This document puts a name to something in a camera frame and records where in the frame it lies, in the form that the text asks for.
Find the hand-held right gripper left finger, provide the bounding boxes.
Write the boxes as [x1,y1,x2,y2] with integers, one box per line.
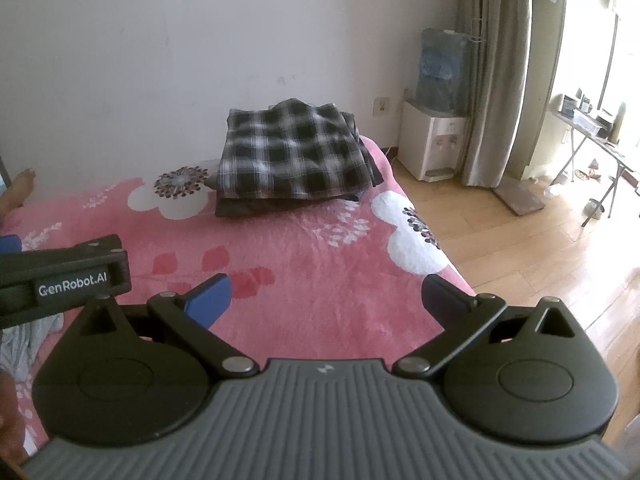
[65,273,260,378]

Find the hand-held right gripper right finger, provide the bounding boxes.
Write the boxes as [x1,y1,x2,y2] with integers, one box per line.
[392,274,593,378]

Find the person's left hand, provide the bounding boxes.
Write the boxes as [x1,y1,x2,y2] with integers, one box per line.
[0,370,28,463]

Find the light grey garment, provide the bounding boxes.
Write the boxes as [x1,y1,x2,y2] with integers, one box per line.
[0,315,66,383]

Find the pink floral blanket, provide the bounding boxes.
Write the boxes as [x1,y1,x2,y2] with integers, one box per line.
[0,135,478,453]

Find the brown floor mat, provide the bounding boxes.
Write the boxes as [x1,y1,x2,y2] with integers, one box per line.
[492,179,547,217]

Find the dark grey pillow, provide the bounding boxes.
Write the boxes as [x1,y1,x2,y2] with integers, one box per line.
[215,112,385,218]

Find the white water dispenser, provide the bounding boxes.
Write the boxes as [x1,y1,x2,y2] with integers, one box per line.
[397,97,470,183]

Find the small items on floor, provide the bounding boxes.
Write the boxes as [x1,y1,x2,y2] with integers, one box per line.
[542,157,608,221]

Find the folding table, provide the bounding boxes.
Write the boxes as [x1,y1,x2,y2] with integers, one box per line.
[550,105,640,228]

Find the blue water bottle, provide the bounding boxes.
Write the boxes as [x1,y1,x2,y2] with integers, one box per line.
[416,27,471,113]

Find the beige curtain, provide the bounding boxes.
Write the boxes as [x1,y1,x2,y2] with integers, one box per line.
[457,0,538,188]

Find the grey green bottle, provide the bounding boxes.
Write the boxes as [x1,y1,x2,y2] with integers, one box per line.
[611,101,628,145]

